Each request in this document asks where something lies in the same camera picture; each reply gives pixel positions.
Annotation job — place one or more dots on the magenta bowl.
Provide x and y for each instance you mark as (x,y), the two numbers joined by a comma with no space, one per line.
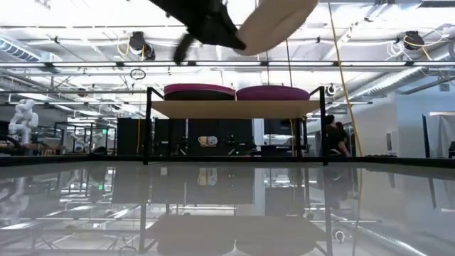
(273,93)

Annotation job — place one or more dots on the white cabinet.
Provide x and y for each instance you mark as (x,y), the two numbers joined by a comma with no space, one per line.
(440,135)

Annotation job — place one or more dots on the person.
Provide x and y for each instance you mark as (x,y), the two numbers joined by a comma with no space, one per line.
(334,137)

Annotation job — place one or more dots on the wooden shelf with black frame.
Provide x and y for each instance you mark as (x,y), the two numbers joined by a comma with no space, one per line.
(234,108)

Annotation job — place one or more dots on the silver ventilation duct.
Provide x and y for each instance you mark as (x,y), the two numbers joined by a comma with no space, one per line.
(17,51)
(409,76)

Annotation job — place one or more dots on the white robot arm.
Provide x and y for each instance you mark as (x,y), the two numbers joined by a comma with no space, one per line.
(23,119)

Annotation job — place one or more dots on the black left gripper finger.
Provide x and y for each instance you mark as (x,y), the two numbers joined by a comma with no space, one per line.
(236,41)
(183,49)

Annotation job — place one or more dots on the black cage frame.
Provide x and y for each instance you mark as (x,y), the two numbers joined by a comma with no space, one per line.
(90,137)

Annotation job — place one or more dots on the dark cabinets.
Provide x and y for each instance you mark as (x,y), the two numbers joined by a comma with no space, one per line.
(129,137)

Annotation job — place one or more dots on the pink plastic plate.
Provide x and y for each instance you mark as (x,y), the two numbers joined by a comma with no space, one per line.
(199,87)

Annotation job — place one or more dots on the cream plastic plate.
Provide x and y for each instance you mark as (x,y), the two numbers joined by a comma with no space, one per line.
(277,21)

